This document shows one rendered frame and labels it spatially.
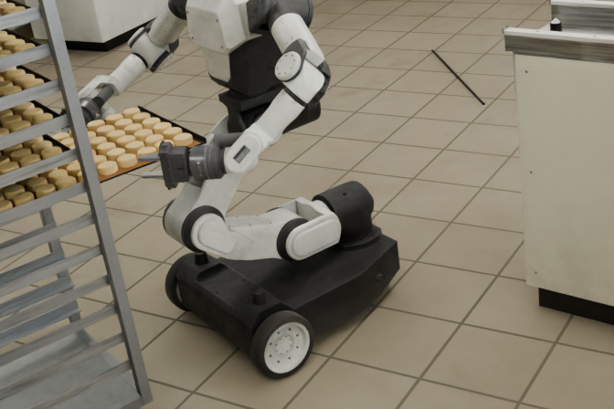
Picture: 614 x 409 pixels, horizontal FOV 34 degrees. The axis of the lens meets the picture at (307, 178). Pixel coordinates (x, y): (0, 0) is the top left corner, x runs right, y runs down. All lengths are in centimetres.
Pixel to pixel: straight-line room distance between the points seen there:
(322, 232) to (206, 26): 76
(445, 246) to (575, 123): 93
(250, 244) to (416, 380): 64
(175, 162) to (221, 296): 70
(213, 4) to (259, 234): 73
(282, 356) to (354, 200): 58
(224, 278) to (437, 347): 70
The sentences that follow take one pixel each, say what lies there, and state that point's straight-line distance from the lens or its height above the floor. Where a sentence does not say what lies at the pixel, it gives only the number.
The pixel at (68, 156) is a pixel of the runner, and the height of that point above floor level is 87.
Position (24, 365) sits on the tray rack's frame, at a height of 15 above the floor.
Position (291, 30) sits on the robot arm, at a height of 105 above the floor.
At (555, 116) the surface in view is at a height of 67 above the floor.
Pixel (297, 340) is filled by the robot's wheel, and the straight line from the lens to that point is 303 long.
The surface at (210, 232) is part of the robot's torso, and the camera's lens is 293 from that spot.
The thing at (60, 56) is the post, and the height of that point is 113.
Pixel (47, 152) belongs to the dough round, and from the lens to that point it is 256.
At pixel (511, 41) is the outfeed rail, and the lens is 288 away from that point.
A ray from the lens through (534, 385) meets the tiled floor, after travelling 293.
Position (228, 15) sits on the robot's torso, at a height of 106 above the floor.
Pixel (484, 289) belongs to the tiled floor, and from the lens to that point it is 335.
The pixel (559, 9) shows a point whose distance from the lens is 312.
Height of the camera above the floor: 177
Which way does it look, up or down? 25 degrees down
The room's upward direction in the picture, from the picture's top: 9 degrees counter-clockwise
